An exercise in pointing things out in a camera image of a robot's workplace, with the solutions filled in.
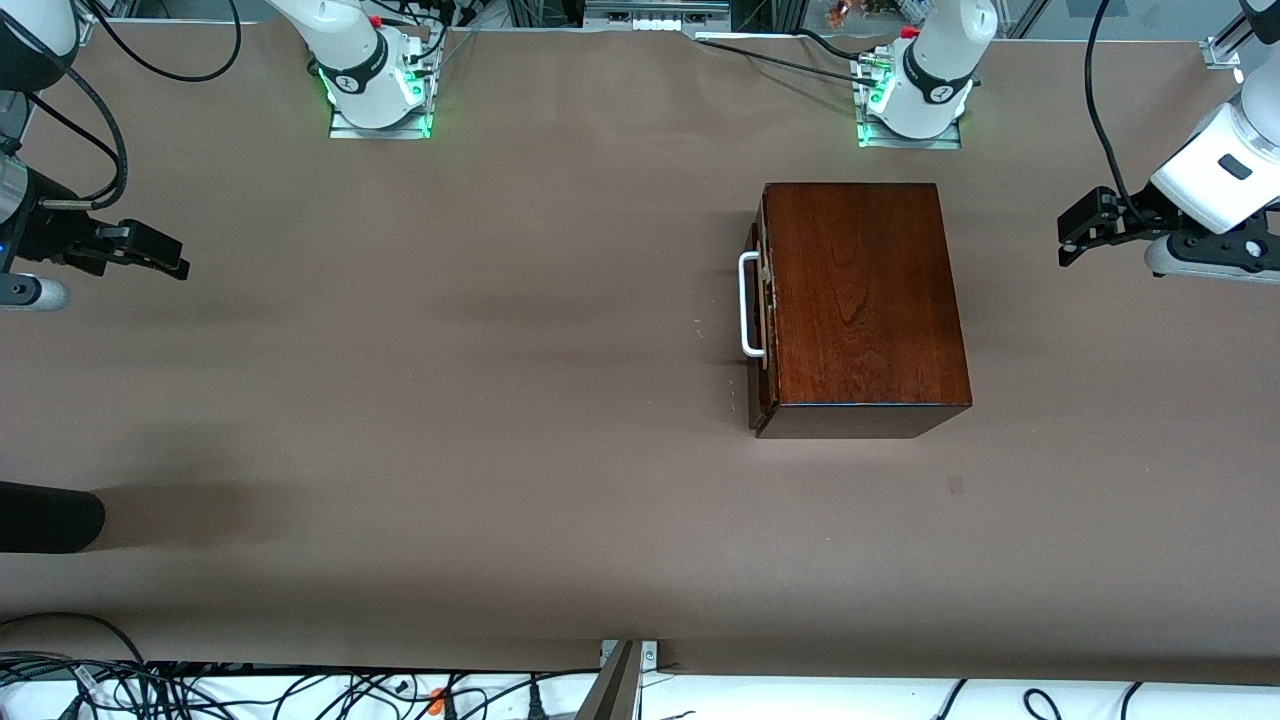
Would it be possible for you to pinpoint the wooden drawer with white handle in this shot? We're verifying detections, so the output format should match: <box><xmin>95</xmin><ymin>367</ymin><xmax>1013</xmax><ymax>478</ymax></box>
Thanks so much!
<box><xmin>738</xmin><ymin>185</ymin><xmax>779</xmax><ymax>438</ymax></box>

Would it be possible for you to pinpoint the dark brown wooden cabinet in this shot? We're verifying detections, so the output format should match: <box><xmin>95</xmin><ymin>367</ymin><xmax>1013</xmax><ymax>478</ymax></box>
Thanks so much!
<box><xmin>752</xmin><ymin>182</ymin><xmax>973</xmax><ymax>439</ymax></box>

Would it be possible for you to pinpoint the black cylindrical object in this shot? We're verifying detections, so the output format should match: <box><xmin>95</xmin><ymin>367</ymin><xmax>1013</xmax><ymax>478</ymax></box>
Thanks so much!
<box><xmin>0</xmin><ymin>482</ymin><xmax>107</xmax><ymax>554</ymax></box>

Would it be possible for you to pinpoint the white power strip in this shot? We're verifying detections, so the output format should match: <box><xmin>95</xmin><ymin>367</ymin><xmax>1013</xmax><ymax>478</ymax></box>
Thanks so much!
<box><xmin>584</xmin><ymin>0</ymin><xmax>733</xmax><ymax>32</ymax></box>

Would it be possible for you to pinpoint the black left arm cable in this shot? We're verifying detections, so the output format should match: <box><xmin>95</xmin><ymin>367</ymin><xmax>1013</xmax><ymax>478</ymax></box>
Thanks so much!
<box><xmin>1084</xmin><ymin>0</ymin><xmax>1151</xmax><ymax>227</ymax></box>

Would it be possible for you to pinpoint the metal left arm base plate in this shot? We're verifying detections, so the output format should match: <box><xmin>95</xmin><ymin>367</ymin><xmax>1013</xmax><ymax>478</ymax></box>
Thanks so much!
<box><xmin>856</xmin><ymin>50</ymin><xmax>963</xmax><ymax>150</ymax></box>

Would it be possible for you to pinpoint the black looping cable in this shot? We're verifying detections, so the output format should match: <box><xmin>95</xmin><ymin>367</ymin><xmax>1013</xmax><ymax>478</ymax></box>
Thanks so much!
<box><xmin>84</xmin><ymin>0</ymin><xmax>243</xmax><ymax>84</ymax></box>

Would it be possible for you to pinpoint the aluminium frame profile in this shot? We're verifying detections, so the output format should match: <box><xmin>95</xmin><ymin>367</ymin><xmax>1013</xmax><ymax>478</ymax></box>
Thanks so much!
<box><xmin>1203</xmin><ymin>0</ymin><xmax>1280</xmax><ymax>70</ymax></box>

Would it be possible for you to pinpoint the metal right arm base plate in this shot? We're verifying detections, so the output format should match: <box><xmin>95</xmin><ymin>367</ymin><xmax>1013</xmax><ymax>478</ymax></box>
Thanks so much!
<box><xmin>329</xmin><ymin>40</ymin><xmax>437</xmax><ymax>140</ymax></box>

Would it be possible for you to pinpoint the black cable on table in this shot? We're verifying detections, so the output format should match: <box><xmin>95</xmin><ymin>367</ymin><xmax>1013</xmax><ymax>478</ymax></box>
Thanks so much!
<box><xmin>695</xmin><ymin>28</ymin><xmax>883</xmax><ymax>87</ymax></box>

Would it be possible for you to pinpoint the tangle of black cables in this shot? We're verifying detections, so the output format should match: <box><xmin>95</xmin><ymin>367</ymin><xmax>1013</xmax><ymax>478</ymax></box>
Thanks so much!
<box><xmin>0</xmin><ymin>612</ymin><xmax>601</xmax><ymax>720</ymax></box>

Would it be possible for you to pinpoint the grey metal post with bracket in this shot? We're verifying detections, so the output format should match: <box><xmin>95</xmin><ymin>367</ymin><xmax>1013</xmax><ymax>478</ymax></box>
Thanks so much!
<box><xmin>575</xmin><ymin>639</ymin><xmax>661</xmax><ymax>720</ymax></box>

